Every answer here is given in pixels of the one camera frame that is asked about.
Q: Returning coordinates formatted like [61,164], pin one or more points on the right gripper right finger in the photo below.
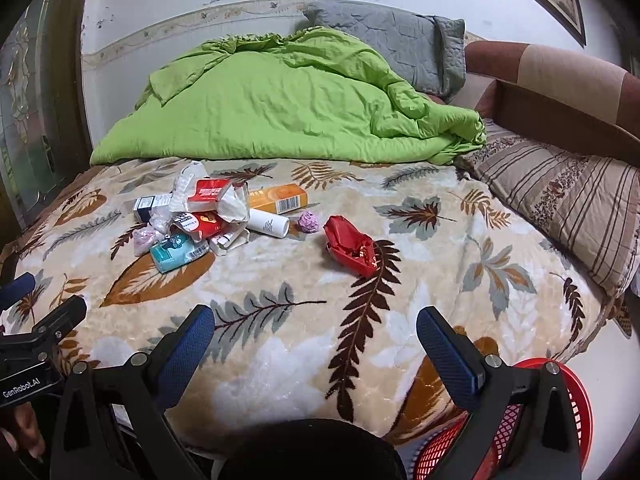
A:
[546,447]

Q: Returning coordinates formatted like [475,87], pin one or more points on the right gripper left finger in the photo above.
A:
[112,424]

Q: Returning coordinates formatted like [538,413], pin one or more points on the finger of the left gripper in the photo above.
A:
[15,291]
[59,322]

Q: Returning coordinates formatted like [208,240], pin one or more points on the knotted clear plastic bag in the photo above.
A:
[155,230]

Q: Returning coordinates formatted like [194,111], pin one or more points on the white blue medicine box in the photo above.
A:
[145,206]

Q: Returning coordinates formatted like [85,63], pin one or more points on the white red tablet box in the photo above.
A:
[223,243]

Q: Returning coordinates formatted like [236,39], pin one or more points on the red white plastic bag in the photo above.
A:
[204,207]

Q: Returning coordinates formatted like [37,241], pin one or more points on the white plastic bottle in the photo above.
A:
[264,222]

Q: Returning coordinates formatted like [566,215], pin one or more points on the orange medicine box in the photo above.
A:
[279,199]

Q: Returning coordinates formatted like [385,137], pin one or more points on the person's left hand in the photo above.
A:
[21,431]

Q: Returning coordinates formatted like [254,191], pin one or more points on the red plastic mesh basket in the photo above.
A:
[437,442]

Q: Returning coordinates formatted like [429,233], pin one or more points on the teal medicine box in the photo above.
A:
[176,251]

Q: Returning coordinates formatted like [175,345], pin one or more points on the glass panel wooden door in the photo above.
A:
[44,134]

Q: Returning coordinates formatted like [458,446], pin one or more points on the striped floral pillow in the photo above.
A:
[587,204]

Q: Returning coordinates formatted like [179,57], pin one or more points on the leaf pattern blanket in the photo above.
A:
[297,335]

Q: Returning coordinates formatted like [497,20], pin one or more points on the purple crumpled paper ball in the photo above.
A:
[308,222]

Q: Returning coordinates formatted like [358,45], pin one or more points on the red crumpled wrapper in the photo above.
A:
[348,246]

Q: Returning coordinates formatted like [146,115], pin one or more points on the green quilt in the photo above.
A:
[315,94]

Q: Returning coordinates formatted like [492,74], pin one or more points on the brown upholstered headboard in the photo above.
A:
[568,99]

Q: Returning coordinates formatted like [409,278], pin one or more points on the grey quilted pillow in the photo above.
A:
[425,50]

